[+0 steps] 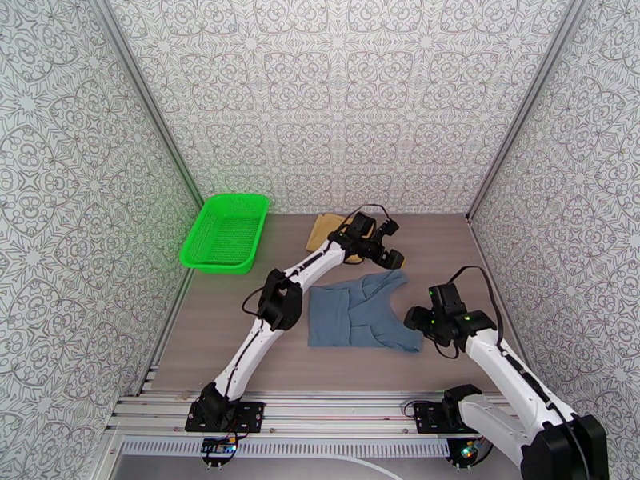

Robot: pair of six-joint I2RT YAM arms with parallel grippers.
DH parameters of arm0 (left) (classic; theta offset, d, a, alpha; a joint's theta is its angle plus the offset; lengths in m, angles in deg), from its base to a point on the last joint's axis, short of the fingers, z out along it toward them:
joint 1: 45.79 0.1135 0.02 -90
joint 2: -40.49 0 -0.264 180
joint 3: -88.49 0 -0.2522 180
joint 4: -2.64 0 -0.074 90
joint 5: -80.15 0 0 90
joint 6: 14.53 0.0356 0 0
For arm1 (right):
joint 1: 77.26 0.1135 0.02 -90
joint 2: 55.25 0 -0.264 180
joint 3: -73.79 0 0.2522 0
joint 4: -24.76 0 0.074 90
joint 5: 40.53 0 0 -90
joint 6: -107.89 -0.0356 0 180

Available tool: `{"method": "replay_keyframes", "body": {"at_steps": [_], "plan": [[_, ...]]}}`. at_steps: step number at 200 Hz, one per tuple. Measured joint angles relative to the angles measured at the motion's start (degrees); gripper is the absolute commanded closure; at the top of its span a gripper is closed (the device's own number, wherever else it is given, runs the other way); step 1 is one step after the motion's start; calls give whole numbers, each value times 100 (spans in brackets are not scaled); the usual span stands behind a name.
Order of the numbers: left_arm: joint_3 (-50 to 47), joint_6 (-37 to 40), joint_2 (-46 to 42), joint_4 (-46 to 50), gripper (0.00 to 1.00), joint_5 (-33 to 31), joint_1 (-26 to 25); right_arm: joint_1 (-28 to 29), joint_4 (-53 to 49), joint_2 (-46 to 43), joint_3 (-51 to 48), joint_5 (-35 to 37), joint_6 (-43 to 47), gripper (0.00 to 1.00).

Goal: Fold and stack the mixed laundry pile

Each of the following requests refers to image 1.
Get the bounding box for yellow shirt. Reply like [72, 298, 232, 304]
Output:
[306, 214, 369, 266]

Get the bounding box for blue-grey shirt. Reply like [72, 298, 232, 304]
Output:
[307, 269, 423, 354]

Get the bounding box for green plastic basket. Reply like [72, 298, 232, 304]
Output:
[179, 193, 271, 276]

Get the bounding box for slotted white vent strip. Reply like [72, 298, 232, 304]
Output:
[119, 439, 451, 457]

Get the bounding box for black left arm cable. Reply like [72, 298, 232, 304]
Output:
[242, 203, 391, 320]

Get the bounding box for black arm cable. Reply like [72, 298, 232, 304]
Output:
[242, 203, 391, 320]
[434, 265, 591, 480]

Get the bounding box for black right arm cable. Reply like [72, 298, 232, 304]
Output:
[434, 265, 591, 480]

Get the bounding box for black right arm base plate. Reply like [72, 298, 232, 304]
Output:
[414, 401, 481, 436]

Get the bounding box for aluminium rail frame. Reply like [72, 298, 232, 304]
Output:
[105, 390, 576, 440]

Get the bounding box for white curved cable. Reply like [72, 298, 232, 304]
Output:
[319, 455, 403, 480]

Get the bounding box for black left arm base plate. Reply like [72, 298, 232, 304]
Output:
[185, 401, 266, 434]

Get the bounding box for aluminium corner post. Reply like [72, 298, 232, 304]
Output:
[85, 0, 209, 207]
[467, 0, 586, 220]

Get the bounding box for red and black board wires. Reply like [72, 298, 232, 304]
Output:
[227, 422, 250, 462]

